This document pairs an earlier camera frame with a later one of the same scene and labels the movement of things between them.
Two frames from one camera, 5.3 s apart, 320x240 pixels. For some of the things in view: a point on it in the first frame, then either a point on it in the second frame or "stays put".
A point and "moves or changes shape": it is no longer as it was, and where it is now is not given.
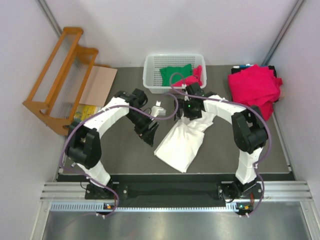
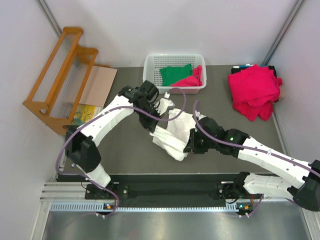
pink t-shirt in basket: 196,78 stays put
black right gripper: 192,116 -> 192,147
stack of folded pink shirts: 257,85 stays put
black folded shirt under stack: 234,70 stays put
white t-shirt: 181,143 moves or changes shape
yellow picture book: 85,111 stays put
